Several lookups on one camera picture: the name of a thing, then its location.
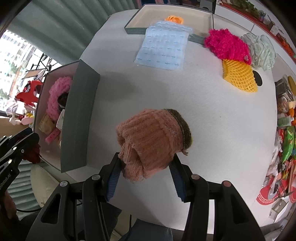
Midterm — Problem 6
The pile of small toys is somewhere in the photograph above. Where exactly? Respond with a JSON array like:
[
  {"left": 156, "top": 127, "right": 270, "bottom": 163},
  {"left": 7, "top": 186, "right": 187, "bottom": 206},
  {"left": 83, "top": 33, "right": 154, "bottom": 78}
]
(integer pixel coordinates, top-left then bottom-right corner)
[{"left": 6, "top": 102, "right": 37, "bottom": 126}]

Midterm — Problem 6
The brown cardboard box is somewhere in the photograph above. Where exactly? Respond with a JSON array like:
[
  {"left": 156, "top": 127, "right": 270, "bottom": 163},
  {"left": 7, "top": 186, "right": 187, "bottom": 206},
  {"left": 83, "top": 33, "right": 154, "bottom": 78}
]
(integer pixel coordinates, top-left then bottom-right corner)
[{"left": 0, "top": 116, "right": 29, "bottom": 138}]

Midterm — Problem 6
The red round tray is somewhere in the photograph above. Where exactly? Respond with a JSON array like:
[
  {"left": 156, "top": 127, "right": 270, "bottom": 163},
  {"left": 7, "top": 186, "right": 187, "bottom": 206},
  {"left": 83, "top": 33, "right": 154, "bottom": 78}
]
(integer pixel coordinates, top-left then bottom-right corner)
[{"left": 255, "top": 158, "right": 296, "bottom": 207}]

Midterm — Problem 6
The orange fabric flower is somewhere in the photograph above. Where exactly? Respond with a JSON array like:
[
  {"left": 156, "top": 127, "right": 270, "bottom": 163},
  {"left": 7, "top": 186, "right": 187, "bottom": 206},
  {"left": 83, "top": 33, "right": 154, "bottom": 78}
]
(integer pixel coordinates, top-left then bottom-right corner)
[{"left": 165, "top": 15, "right": 185, "bottom": 24}]

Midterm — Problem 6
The black round disc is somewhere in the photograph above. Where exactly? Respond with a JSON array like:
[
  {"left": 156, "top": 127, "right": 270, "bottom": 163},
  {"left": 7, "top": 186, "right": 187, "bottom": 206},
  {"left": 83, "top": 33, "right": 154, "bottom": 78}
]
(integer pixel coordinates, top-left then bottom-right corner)
[{"left": 252, "top": 70, "right": 263, "bottom": 86}]

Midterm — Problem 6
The pale green bath pouf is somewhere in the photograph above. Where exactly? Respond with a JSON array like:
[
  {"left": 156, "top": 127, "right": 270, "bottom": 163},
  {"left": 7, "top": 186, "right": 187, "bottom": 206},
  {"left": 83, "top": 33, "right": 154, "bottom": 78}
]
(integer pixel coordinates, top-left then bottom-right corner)
[{"left": 240, "top": 32, "right": 277, "bottom": 71}]

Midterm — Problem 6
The pile of snack packets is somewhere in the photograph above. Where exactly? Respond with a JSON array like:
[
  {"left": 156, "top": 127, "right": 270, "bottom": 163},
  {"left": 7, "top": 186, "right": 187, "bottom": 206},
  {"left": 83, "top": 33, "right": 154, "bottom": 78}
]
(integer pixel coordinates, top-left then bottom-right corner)
[{"left": 264, "top": 109, "right": 296, "bottom": 200}]

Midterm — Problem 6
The pink sponge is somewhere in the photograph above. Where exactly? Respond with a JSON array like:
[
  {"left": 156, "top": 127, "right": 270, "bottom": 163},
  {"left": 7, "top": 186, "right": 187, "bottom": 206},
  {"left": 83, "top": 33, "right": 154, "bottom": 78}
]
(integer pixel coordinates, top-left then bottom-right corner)
[{"left": 45, "top": 128, "right": 61, "bottom": 144}]

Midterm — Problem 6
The shallow grey box lid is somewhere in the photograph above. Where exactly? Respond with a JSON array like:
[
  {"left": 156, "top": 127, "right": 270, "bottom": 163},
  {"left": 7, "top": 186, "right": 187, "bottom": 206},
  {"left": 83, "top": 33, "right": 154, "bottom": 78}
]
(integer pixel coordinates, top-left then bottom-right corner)
[{"left": 124, "top": 4, "right": 215, "bottom": 44}]

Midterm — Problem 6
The beige knit hat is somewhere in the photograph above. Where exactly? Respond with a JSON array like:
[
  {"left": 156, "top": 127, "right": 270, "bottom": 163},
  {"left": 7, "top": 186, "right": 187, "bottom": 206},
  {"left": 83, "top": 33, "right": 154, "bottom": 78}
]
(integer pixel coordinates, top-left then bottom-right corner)
[{"left": 38, "top": 114, "right": 57, "bottom": 135}]

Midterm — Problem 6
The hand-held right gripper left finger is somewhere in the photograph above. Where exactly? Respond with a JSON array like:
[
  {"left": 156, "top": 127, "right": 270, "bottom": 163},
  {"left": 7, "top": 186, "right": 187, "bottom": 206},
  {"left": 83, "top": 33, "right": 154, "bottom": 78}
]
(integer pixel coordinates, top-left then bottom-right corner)
[{"left": 29, "top": 152, "right": 123, "bottom": 241}]

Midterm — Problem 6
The yellow foam mesh sleeve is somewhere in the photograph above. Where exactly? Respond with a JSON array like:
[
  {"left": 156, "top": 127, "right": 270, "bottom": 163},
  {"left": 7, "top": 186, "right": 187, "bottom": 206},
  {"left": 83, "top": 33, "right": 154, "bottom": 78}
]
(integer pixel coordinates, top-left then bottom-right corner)
[{"left": 222, "top": 59, "right": 258, "bottom": 93}]

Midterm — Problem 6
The grey green curtain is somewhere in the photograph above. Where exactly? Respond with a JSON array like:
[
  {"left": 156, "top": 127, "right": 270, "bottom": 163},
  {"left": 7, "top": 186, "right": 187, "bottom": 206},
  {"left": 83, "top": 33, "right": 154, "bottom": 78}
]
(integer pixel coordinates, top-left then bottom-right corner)
[{"left": 6, "top": 0, "right": 141, "bottom": 70}]

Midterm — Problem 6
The magenta fluffy cloth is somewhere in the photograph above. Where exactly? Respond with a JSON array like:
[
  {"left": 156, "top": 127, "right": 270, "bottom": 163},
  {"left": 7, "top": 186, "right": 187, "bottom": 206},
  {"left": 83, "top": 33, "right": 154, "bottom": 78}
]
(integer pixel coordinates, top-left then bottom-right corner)
[{"left": 203, "top": 28, "right": 252, "bottom": 66}]

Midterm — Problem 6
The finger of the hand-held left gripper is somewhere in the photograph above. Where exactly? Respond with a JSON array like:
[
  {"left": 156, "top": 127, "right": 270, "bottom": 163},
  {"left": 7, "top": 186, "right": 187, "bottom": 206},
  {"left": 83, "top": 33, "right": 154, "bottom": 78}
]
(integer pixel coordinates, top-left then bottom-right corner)
[
  {"left": 0, "top": 133, "right": 40, "bottom": 169},
  {"left": 0, "top": 127, "right": 34, "bottom": 150}
]

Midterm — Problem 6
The peach knit hat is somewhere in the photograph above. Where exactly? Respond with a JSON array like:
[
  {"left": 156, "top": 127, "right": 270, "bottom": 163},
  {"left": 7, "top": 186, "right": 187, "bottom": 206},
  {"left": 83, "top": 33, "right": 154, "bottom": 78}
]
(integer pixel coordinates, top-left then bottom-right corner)
[{"left": 116, "top": 108, "right": 192, "bottom": 184}]

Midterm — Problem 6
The black cable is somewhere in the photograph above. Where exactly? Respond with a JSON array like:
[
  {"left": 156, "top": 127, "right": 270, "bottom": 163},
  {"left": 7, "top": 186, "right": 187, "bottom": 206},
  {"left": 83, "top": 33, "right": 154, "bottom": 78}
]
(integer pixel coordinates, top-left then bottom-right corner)
[{"left": 14, "top": 199, "right": 50, "bottom": 214}]

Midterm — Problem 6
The light blue patterned cloth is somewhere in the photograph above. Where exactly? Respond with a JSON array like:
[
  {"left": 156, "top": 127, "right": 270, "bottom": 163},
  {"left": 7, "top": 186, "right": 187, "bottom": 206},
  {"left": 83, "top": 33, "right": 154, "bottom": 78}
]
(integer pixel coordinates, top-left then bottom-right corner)
[{"left": 134, "top": 20, "right": 194, "bottom": 70}]

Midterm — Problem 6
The deep grey storage box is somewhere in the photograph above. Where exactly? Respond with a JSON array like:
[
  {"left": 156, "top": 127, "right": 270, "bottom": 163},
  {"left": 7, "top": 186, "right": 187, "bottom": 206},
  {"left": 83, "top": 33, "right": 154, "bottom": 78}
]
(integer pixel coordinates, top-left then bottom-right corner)
[{"left": 34, "top": 60, "right": 100, "bottom": 173}]

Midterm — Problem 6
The light pink fluffy cloth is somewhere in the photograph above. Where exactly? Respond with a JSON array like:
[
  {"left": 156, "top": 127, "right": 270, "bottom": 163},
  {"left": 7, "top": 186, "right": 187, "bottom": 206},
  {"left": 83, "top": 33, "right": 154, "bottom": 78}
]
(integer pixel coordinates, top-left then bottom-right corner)
[{"left": 45, "top": 75, "right": 73, "bottom": 122}]

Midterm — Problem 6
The clear jar yellow lid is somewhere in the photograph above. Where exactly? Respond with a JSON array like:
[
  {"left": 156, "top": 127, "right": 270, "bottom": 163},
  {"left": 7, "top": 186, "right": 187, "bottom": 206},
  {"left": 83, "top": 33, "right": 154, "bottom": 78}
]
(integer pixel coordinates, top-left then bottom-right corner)
[{"left": 274, "top": 75, "right": 296, "bottom": 113}]

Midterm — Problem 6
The black folding chair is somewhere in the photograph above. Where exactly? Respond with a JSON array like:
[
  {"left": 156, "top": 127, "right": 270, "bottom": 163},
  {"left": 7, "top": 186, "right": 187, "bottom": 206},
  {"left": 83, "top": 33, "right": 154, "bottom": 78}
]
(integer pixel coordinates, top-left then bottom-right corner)
[{"left": 22, "top": 52, "right": 64, "bottom": 81}]

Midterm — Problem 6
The red fabric rose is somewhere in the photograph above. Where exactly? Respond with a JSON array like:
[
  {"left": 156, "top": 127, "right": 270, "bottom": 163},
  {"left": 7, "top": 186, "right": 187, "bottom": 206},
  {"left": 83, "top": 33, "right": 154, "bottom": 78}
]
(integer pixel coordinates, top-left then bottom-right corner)
[{"left": 23, "top": 144, "right": 42, "bottom": 164}]

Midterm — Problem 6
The red shelf of goods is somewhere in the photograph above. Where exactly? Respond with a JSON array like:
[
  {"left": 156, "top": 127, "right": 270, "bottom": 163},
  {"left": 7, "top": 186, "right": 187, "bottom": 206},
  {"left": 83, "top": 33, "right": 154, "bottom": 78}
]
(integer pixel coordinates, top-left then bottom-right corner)
[{"left": 216, "top": 0, "right": 296, "bottom": 56}]

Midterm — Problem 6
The red plastic toy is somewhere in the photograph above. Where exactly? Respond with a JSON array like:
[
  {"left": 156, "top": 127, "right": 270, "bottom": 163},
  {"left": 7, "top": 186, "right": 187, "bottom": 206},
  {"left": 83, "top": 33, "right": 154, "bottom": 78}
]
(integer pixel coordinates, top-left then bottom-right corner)
[{"left": 15, "top": 80, "right": 43, "bottom": 103}]

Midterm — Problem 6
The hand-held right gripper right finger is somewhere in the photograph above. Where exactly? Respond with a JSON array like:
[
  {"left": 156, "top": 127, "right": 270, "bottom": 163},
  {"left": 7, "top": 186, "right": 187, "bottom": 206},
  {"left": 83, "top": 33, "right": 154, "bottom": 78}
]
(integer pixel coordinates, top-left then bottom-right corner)
[{"left": 169, "top": 154, "right": 265, "bottom": 241}]

